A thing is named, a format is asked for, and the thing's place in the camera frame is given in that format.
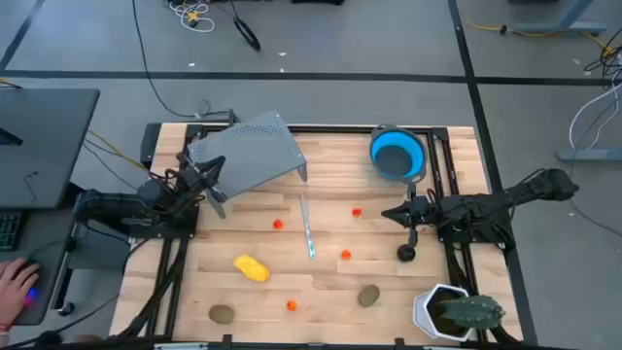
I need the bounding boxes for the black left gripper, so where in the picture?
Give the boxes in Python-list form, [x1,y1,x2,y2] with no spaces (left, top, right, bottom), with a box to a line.
[175,152,227,201]

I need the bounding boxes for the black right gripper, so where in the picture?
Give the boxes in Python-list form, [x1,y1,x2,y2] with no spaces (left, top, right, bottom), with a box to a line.
[381,182,441,250]

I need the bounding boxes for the blue collapsible colander bowl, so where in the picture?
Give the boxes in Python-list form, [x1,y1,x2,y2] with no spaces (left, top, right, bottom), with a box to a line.
[368,123,429,186]

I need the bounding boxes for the brown kiwi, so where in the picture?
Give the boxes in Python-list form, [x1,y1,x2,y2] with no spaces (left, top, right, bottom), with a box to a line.
[208,304,235,326]
[357,284,381,308]

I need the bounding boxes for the grey perforated metal stand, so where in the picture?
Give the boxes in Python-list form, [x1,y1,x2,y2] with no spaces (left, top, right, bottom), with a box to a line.
[186,110,309,220]

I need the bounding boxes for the white hexagonal plant pot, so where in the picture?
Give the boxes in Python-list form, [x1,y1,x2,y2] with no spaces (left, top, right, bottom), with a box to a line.
[412,283,475,343]

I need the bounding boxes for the green cactus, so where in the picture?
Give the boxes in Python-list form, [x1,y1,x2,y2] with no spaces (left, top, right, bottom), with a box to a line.
[439,294,506,331]

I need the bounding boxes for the grey desk top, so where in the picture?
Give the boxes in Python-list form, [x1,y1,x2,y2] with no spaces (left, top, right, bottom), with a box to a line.
[0,87,101,210]

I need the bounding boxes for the grey keyboard tray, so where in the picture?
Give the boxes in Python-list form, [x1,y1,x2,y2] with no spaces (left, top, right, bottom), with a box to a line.
[0,206,82,326]

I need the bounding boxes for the grey desk foot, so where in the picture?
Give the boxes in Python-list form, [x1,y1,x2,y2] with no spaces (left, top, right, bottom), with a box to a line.
[556,148,622,162]

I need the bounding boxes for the black monitor stand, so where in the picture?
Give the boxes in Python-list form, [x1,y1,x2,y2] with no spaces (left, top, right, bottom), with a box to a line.
[0,125,24,147]

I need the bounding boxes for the black keyboard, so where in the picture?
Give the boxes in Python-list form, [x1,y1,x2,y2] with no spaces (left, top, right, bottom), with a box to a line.
[0,209,26,253]

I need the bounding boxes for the person's hand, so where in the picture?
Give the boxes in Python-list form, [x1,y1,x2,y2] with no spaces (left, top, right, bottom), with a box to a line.
[0,257,41,328]

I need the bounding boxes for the wooden desk grey legs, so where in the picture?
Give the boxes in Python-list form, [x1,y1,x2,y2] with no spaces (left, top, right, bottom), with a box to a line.
[507,0,608,35]

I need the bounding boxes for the thin yellow cable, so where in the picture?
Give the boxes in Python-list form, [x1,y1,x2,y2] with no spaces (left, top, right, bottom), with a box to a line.
[86,128,150,172]

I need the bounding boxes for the black aluminium extrusion frame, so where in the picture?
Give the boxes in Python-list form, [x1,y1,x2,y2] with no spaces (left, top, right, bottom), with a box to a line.
[110,121,516,350]

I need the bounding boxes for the long black floor cable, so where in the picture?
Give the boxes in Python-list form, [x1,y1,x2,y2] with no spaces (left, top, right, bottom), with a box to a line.
[131,0,229,121]

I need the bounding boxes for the black strap loop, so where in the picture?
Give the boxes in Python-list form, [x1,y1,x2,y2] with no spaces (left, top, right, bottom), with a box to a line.
[227,0,262,53]

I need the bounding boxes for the white cable coil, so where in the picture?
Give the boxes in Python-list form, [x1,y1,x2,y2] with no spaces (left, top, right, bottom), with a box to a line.
[167,0,216,34]

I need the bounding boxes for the yellow extension cable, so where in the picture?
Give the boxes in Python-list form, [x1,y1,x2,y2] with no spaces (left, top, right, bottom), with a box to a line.
[464,17,618,55]

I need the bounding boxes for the black cable tangle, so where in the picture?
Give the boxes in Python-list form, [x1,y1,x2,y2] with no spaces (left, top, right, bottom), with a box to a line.
[582,41,622,91]

